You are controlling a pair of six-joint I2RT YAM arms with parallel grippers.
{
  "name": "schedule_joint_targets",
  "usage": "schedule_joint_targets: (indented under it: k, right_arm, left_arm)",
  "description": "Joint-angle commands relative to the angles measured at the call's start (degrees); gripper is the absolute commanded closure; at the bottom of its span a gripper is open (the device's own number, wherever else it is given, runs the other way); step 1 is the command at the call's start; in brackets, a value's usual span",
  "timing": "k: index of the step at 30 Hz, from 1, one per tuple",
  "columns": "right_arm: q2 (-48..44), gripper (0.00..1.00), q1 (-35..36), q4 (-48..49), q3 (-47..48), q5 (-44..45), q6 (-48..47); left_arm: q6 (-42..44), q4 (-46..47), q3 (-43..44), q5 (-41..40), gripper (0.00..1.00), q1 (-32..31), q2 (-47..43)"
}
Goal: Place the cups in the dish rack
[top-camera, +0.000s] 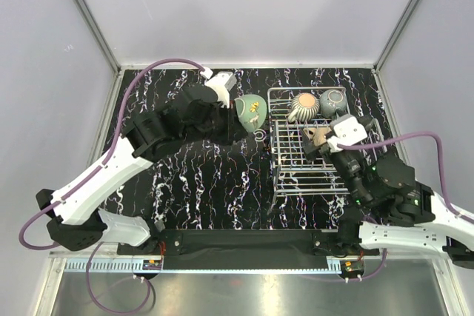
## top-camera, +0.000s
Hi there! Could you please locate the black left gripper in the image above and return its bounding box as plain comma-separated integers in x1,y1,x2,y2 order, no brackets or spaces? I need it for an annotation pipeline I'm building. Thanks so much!
183,98,248,146

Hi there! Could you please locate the mint green cup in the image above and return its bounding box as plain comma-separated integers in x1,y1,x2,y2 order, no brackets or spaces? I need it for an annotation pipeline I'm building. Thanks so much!
234,94,267,133

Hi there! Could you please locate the tan glazed ceramic mug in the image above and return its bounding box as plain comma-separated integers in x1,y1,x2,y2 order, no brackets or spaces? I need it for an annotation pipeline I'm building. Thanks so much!
303,127,330,147

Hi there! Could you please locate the grey-blue speckled ceramic mug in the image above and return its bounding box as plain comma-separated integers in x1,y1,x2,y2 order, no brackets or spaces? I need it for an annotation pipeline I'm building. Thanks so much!
319,90,347,119

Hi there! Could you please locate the white ribbed ceramic mug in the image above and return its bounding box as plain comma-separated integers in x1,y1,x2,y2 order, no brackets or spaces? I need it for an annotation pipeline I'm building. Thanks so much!
287,93,320,123

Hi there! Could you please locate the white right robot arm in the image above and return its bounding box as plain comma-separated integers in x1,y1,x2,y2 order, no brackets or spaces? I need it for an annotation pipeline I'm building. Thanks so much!
301,114,473,269

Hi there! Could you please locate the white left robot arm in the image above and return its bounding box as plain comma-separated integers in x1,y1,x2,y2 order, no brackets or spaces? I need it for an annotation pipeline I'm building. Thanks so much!
36,85,247,255

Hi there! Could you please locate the black marble pattern mat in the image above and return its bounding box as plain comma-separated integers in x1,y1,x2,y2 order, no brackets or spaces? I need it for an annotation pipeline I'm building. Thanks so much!
102,68,392,229

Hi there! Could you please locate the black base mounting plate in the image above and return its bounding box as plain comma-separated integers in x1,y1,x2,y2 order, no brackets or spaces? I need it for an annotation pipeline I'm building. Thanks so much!
117,229,378,271

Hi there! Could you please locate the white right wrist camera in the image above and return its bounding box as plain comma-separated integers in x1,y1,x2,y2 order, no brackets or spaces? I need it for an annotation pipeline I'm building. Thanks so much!
326,114,368,153

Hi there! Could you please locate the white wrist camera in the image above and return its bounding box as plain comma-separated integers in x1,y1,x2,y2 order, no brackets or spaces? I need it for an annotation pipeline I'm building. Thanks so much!
204,71,237,108
326,114,368,153

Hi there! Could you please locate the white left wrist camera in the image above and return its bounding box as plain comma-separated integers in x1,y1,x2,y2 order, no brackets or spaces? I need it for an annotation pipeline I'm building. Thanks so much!
204,71,237,108

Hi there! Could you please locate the silver wire dish rack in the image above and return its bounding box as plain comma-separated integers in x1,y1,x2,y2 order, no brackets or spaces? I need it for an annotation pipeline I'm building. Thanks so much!
266,86,390,213

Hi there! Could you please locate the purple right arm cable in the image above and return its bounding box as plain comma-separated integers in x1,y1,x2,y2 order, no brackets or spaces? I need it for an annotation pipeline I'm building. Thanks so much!
335,130,474,280

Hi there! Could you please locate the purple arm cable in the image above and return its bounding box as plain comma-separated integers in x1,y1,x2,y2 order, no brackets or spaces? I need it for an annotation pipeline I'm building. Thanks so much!
335,130,474,280
19,57,208,312

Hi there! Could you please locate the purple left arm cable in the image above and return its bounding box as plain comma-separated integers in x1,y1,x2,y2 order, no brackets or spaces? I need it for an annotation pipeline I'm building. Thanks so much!
19,57,208,312

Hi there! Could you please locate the aluminium frame post left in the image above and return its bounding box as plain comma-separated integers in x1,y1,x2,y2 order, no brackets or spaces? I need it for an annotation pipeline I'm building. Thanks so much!
73,0,121,74

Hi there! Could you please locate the aluminium frame post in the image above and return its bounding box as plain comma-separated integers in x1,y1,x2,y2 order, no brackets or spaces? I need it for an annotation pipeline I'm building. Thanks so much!
373,0,422,72
73,0,121,74

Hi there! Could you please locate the aluminium frame post right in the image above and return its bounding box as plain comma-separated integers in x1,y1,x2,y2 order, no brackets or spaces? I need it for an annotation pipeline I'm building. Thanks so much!
373,0,422,72

